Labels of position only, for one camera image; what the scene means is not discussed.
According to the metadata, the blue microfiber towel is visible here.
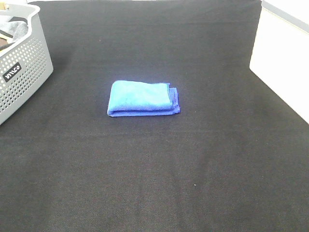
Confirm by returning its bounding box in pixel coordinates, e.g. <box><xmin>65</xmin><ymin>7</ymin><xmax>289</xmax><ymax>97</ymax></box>
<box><xmin>107</xmin><ymin>80</ymin><xmax>181</xmax><ymax>117</ymax></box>

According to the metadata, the black fabric table cover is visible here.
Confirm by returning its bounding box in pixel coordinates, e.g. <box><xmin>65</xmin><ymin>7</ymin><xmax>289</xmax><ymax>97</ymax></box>
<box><xmin>0</xmin><ymin>0</ymin><xmax>309</xmax><ymax>232</ymax></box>

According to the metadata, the white plastic storage basket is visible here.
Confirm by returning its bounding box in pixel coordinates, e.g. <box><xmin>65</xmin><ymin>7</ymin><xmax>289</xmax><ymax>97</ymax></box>
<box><xmin>249</xmin><ymin>0</ymin><xmax>309</xmax><ymax>122</ymax></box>

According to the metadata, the grey perforated laundry basket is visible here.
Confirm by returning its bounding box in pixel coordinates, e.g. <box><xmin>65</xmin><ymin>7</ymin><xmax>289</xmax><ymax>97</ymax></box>
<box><xmin>0</xmin><ymin>3</ymin><xmax>54</xmax><ymax>123</ymax></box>

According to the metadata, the grey towel in basket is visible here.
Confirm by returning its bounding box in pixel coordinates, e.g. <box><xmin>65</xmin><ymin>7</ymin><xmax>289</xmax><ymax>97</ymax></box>
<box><xmin>0</xmin><ymin>21</ymin><xmax>28</xmax><ymax>43</ymax></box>

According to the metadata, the brown cloth in basket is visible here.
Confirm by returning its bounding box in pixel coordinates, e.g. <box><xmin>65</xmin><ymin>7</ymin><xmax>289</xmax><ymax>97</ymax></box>
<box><xmin>0</xmin><ymin>38</ymin><xmax>13</xmax><ymax>51</ymax></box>

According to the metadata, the yellow cloth in basket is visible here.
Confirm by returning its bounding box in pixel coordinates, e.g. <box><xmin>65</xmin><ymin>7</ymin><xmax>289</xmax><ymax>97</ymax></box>
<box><xmin>0</xmin><ymin>33</ymin><xmax>13</xmax><ymax>40</ymax></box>

